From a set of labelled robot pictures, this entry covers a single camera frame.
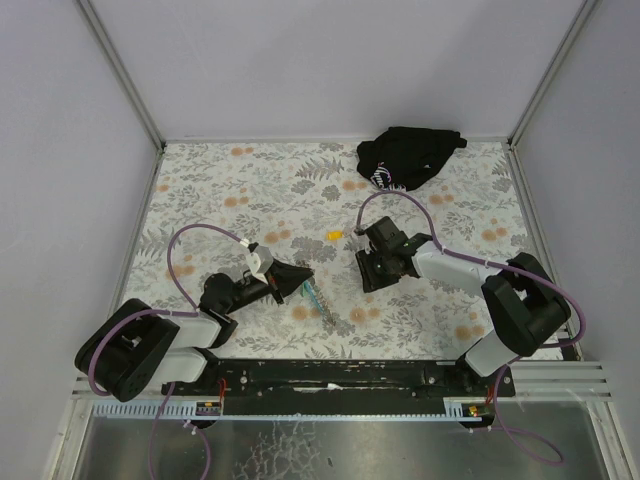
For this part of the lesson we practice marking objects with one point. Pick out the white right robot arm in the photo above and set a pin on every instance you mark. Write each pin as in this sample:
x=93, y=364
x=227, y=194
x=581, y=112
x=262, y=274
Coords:
x=524, y=308

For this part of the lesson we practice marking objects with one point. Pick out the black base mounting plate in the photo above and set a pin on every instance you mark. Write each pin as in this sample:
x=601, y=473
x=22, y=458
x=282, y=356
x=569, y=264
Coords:
x=249, y=376

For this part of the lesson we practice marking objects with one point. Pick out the black cloth with logo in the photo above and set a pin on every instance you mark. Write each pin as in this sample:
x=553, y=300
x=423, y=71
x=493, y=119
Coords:
x=406, y=158

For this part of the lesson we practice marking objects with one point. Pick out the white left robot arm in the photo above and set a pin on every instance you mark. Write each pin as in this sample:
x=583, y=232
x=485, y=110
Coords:
x=137, y=345

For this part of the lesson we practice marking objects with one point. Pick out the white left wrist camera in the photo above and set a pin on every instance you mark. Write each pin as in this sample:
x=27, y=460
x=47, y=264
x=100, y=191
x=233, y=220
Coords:
x=259, y=258

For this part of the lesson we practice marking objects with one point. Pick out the steel key holder with rings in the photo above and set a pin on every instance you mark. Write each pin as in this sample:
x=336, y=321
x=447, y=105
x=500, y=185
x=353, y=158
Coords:
x=317, y=300

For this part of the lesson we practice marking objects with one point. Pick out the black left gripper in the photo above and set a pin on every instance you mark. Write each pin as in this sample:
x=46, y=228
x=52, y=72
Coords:
x=276, y=284

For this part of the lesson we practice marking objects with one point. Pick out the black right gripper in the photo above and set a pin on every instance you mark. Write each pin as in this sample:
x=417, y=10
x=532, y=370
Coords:
x=372, y=270

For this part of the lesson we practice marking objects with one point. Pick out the floral patterned table mat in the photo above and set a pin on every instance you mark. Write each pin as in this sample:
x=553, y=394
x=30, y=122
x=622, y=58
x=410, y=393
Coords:
x=288, y=196

